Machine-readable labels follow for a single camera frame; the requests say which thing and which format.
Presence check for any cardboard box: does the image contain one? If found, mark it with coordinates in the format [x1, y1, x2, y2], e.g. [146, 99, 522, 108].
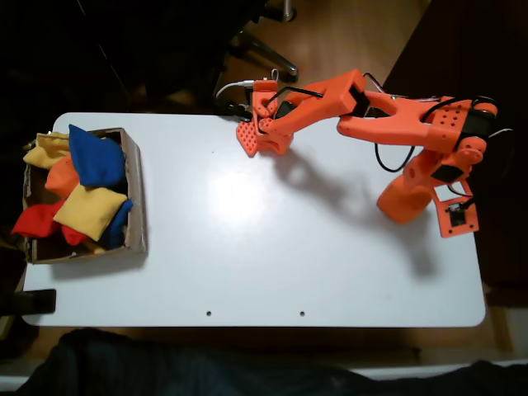
[21, 126, 149, 265]

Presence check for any dark blue bean bag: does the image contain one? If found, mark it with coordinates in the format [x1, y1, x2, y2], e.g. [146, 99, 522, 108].
[97, 199, 135, 251]

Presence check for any large blue bean bag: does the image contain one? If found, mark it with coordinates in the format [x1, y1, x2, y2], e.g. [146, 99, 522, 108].
[68, 123, 128, 189]

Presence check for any large yellow bean bag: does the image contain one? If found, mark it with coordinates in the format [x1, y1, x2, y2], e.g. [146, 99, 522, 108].
[53, 183, 128, 243]

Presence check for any small red bean bag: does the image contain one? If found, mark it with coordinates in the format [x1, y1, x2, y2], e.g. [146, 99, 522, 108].
[60, 222, 91, 247]

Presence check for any pale yellow bean bag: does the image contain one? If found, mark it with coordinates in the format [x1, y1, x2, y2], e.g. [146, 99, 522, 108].
[22, 131, 72, 170]

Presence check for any large red bean bag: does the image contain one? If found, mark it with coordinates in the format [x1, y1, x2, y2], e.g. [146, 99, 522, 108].
[11, 200, 65, 240]

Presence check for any wooden table leg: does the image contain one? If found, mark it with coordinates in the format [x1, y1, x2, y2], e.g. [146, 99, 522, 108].
[483, 283, 516, 352]

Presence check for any office chair base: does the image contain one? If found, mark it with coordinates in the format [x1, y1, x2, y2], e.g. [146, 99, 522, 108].
[212, 0, 300, 83]

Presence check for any black base clamp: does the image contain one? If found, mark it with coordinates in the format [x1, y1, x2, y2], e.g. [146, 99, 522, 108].
[214, 101, 253, 121]

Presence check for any person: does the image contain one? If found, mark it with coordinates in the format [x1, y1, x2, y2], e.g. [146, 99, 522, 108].
[16, 328, 528, 396]

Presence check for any black table clamp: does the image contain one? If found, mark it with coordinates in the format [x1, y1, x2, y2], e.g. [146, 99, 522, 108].
[0, 288, 58, 318]

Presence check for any black cable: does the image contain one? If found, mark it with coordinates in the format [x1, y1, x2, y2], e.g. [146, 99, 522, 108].
[372, 139, 418, 174]

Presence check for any orange camera mount plate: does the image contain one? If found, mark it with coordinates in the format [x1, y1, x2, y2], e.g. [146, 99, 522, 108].
[431, 180, 480, 239]

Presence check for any white cable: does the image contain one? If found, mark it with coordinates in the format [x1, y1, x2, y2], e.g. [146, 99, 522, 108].
[214, 78, 257, 102]

